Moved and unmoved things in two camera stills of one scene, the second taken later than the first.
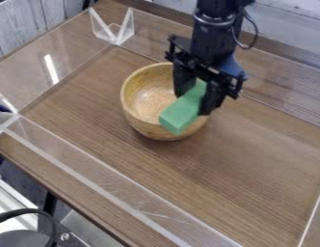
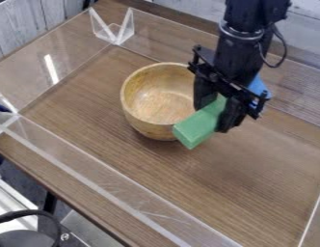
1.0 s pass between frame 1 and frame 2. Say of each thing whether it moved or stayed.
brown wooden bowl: stayed
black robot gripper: moved
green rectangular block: moved
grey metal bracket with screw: stayed
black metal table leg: stayed
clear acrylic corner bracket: stayed
